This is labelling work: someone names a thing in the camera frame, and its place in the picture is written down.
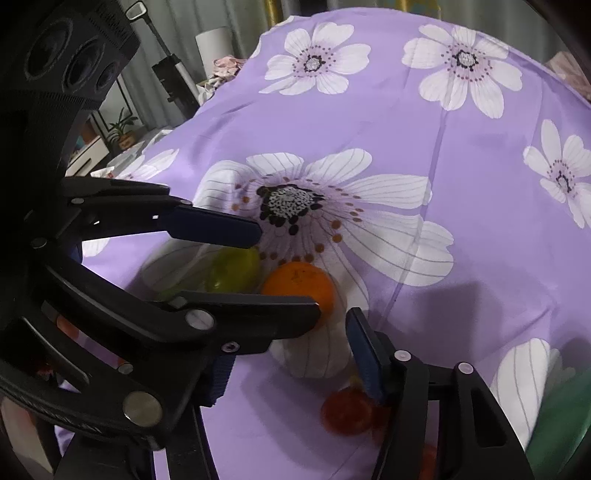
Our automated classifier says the green plastic bowl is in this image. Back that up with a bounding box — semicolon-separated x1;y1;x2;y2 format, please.
526;370;590;479

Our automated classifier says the orange mandarin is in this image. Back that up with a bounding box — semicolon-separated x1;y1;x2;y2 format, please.
56;315;80;340
260;262;335;330

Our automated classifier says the white paper roll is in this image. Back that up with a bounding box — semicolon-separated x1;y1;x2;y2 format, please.
195;27;233;77

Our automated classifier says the purple floral tablecloth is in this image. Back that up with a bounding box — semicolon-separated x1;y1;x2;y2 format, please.
82;8;590;479

